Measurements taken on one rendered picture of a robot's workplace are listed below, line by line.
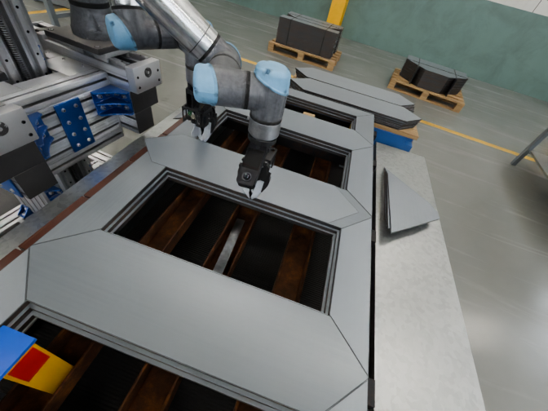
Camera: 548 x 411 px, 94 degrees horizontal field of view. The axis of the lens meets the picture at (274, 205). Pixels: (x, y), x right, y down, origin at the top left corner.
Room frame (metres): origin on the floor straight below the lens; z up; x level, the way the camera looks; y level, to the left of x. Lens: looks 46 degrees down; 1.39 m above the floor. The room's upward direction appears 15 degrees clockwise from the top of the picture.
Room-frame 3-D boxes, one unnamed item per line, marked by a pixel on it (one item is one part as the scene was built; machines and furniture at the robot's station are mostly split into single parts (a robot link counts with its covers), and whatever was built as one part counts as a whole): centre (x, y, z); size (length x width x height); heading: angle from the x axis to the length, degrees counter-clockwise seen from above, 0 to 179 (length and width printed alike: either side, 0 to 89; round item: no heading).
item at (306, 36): (5.31, 0.17, 0.26); 1.20 x 0.80 x 0.53; 81
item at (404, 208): (0.82, -0.52, 0.77); 0.45 x 0.20 x 0.04; 174
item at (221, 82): (0.54, 0.17, 1.16); 0.11 x 0.11 x 0.08; 16
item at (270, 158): (0.55, 0.07, 1.00); 0.09 x 0.08 x 0.12; 174
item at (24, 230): (0.88, 0.55, 0.66); 1.30 x 0.20 x 0.03; 174
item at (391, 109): (1.62, -0.29, 0.82); 0.80 x 0.40 x 0.06; 84
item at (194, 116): (0.72, 0.30, 1.00); 0.09 x 0.08 x 0.12; 174
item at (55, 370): (0.04, 0.34, 0.78); 0.05 x 0.05 x 0.19; 84
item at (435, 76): (4.99, -2.01, 0.20); 1.20 x 0.80 x 0.41; 76
